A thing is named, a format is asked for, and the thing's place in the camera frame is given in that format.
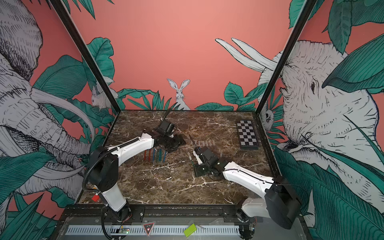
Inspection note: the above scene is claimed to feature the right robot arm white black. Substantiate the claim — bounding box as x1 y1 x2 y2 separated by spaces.
193 145 302 230

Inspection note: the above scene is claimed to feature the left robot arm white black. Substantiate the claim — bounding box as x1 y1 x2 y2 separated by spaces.
82 104 186 222

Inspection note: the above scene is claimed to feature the black white checkerboard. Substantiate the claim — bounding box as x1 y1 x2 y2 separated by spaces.
236 120 259 150

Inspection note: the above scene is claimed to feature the green sticky note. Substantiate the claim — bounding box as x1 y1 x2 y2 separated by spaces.
184 224 197 238

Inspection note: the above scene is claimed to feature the triangular warning sticker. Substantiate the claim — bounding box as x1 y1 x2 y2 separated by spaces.
142 222 156 237

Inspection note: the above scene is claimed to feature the red small block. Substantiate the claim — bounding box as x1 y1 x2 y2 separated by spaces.
91 195 100 203

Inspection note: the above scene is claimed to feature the small circuit board green led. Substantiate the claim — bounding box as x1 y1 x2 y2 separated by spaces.
118 226 131 235

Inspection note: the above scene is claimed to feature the black front mounting rail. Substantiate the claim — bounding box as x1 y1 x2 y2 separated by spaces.
61 204 250 224

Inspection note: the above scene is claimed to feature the white slotted cable duct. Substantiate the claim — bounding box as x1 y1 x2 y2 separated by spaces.
65 225 240 236

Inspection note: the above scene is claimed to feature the left black frame post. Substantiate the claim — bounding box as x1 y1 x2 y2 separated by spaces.
49 0 121 115

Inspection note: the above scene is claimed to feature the black frame post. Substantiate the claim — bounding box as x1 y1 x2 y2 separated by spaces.
256 0 317 116
49 0 121 115

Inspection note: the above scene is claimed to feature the right black frame post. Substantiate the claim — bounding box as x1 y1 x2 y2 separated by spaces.
256 0 317 116

